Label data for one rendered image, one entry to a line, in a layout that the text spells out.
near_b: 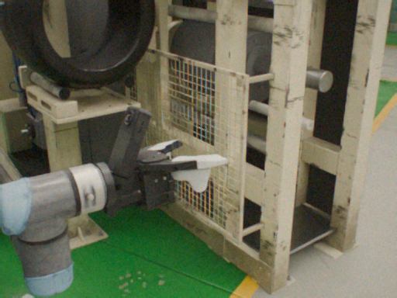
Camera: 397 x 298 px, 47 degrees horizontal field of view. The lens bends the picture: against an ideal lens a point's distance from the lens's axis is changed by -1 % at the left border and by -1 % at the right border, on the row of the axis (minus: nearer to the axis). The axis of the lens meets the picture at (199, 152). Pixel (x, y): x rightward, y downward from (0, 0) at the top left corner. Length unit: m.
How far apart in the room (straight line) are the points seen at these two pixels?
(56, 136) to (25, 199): 1.59
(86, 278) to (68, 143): 0.65
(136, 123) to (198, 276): 1.56
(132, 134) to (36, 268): 0.25
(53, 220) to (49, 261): 0.07
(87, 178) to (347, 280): 1.76
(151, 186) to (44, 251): 0.19
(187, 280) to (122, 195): 1.48
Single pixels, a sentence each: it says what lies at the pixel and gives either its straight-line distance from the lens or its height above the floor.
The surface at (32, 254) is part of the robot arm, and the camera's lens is 0.74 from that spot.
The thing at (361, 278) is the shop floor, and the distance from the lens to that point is 2.34.
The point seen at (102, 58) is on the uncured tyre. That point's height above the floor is 0.96.
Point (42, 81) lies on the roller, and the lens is 1.99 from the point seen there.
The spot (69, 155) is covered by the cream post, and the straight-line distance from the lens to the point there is 2.33.
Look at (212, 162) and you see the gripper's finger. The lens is 0.74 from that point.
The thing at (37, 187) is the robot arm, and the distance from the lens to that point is 0.69.
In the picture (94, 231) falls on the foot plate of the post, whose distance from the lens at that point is 2.58.
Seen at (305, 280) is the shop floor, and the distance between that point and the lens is 2.26.
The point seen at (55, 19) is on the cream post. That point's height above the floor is 1.13.
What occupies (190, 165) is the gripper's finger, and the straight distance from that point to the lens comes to 0.74.
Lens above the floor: 1.38
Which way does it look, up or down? 23 degrees down
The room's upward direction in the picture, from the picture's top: straight up
